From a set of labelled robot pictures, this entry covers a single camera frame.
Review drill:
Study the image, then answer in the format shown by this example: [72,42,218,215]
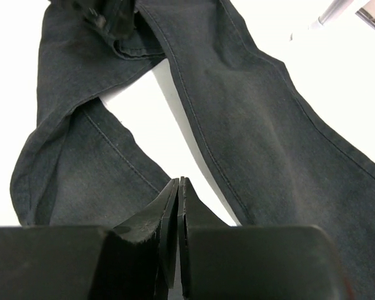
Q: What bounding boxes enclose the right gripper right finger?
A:
[177,177,347,299]

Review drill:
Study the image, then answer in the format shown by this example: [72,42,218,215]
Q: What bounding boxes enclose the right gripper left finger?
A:
[0,179,179,299]

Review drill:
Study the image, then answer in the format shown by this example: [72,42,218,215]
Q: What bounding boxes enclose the black trousers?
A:
[10,1,375,299]

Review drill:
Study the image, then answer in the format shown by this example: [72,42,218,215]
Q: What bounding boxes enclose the white clothes rack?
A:
[289,0,375,41]

